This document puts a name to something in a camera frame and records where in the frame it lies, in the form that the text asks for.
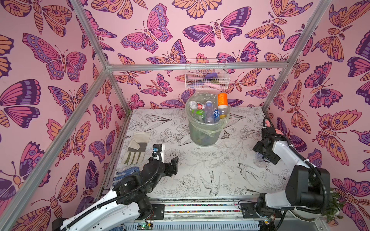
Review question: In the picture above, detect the blue label bottle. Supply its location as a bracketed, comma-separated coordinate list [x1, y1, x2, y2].
[256, 153, 264, 162]
[213, 109, 220, 123]

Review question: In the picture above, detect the orange label bottle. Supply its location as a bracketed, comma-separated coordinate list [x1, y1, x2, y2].
[217, 93, 228, 119]

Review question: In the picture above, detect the purple label clear bottle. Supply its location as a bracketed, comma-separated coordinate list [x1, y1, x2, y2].
[205, 101, 214, 124]

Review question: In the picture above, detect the lime green label bottle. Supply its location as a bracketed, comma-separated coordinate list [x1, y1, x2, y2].
[191, 109, 205, 123]

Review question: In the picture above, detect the red white label bottle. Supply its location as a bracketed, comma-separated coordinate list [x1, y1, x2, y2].
[189, 101, 205, 110]

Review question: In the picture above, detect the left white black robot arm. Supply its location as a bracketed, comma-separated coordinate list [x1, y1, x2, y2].
[52, 144, 178, 231]

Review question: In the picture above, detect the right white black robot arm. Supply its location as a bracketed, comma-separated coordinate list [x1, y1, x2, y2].
[253, 126, 330, 218]

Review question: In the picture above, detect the grey mesh waste bin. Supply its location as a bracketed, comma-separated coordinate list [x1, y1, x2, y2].
[186, 92, 230, 147]

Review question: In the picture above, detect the pink plastic watering can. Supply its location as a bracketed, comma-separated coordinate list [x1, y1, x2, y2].
[265, 120, 284, 135]

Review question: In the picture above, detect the beige grey work glove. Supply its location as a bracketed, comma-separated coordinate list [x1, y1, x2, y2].
[123, 132, 150, 166]

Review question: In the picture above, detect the potted green plant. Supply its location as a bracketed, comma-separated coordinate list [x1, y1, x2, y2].
[288, 187, 345, 223]

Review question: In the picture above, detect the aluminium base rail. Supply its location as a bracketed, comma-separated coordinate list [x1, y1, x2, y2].
[121, 199, 284, 231]

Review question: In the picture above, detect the white wire wall basket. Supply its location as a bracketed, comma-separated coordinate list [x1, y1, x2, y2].
[184, 59, 230, 91]

